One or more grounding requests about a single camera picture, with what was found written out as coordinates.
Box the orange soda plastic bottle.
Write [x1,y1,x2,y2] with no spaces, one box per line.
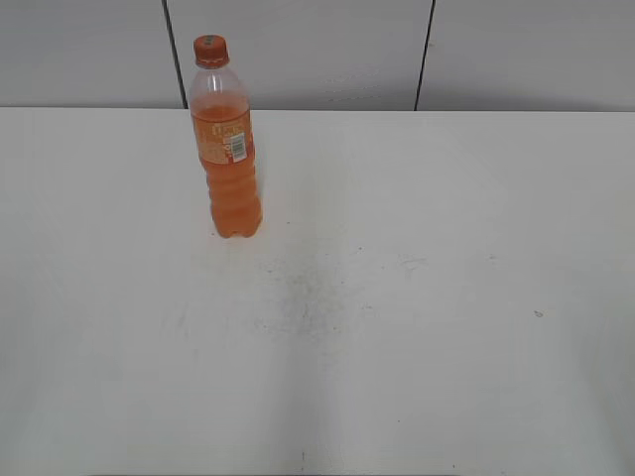
[189,65,262,238]

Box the orange bottle cap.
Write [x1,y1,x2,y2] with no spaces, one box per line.
[193,35,229,68]

